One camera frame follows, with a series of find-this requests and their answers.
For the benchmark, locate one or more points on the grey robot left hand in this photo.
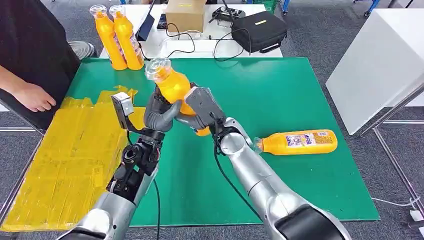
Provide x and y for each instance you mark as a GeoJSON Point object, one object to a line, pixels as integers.
{"type": "Point", "coordinates": [159, 116]}

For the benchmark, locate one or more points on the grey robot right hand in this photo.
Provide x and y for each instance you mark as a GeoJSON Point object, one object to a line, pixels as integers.
{"type": "Point", "coordinates": [195, 122]}

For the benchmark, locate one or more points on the orange drink bottle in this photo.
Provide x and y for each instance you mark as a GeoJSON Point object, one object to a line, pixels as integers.
{"type": "Point", "coordinates": [172, 84]}
{"type": "Point", "coordinates": [107, 39]}
{"type": "Point", "coordinates": [298, 149]}
{"type": "Point", "coordinates": [129, 49]}

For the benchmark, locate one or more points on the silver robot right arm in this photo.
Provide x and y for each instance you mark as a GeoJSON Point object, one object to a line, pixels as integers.
{"type": "Point", "coordinates": [265, 188]}

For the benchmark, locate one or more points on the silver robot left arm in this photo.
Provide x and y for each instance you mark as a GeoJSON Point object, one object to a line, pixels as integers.
{"type": "Point", "coordinates": [116, 208]}

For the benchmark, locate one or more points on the green table mat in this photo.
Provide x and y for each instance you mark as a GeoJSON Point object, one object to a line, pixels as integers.
{"type": "Point", "coordinates": [248, 92]}

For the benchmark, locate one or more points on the white side table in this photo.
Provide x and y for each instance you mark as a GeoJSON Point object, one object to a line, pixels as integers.
{"type": "Point", "coordinates": [198, 46]}

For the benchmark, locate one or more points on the dark blue tablet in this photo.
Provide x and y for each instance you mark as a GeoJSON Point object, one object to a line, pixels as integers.
{"type": "Point", "coordinates": [146, 28]}

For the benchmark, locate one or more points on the small black phone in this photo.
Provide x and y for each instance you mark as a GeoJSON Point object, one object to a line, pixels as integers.
{"type": "Point", "coordinates": [162, 21]}

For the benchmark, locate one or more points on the round ribbed grey stool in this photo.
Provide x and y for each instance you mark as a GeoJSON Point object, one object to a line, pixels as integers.
{"type": "Point", "coordinates": [82, 49]}

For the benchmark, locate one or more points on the brown cardboard box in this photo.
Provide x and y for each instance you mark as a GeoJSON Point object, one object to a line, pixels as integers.
{"type": "Point", "coordinates": [185, 15]}

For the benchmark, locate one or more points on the black zipped carry case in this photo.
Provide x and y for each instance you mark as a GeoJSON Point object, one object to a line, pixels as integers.
{"type": "Point", "coordinates": [258, 31]}

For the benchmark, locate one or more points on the black remote controller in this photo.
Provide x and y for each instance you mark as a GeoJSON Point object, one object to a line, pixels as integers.
{"type": "Point", "coordinates": [227, 14]}

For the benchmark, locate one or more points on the yellow plastic sheet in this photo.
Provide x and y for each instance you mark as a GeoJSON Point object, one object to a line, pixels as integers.
{"type": "Point", "coordinates": [59, 172]}

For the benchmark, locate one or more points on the person's hand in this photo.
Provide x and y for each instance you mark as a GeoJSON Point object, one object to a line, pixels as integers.
{"type": "Point", "coordinates": [33, 97]}

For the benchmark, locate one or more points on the green plastic crate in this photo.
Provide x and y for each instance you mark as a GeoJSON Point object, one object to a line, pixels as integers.
{"type": "Point", "coordinates": [265, 5]}

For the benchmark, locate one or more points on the person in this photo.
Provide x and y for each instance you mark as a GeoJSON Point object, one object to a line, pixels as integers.
{"type": "Point", "coordinates": [33, 43]}

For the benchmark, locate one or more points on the blue metal rack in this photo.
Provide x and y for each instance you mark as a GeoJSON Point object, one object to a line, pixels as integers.
{"type": "Point", "coordinates": [286, 6]}

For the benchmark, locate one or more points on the white cabinet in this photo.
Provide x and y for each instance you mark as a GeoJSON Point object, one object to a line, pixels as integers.
{"type": "Point", "coordinates": [374, 69]}

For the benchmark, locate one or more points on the white floor power strip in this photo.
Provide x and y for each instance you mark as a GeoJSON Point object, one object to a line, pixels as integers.
{"type": "Point", "coordinates": [415, 215]}

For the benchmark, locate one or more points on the dark right wrist camera box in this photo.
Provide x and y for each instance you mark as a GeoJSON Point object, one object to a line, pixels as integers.
{"type": "Point", "coordinates": [205, 104]}

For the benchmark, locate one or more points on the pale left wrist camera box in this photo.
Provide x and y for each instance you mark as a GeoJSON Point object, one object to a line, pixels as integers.
{"type": "Point", "coordinates": [123, 104]}

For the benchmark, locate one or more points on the steel frame bar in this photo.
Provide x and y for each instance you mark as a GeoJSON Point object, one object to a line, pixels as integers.
{"type": "Point", "coordinates": [26, 121]}

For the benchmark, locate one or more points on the steel table frame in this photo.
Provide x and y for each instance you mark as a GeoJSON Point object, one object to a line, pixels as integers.
{"type": "Point", "coordinates": [394, 162]}

